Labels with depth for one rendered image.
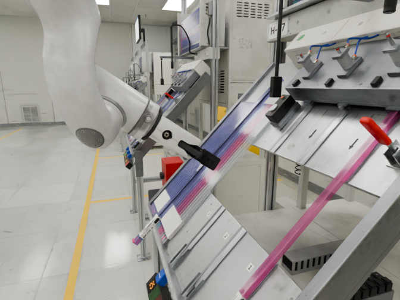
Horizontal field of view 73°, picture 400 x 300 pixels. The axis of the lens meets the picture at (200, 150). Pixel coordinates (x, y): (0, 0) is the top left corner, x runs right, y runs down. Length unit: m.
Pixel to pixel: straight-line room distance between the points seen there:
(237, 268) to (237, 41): 1.55
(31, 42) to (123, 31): 2.54
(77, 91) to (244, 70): 1.55
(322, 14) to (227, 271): 0.72
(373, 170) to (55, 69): 0.52
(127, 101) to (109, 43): 8.62
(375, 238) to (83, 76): 0.47
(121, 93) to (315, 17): 0.63
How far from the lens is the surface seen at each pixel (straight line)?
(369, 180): 0.51
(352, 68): 0.64
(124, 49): 9.13
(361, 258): 0.46
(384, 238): 0.48
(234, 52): 1.88
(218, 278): 0.58
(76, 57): 0.45
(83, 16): 0.47
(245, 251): 0.56
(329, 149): 0.59
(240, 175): 2.00
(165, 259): 0.72
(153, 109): 0.54
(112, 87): 0.53
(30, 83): 9.32
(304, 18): 0.98
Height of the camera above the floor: 1.15
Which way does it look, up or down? 13 degrees down
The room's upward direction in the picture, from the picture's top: straight up
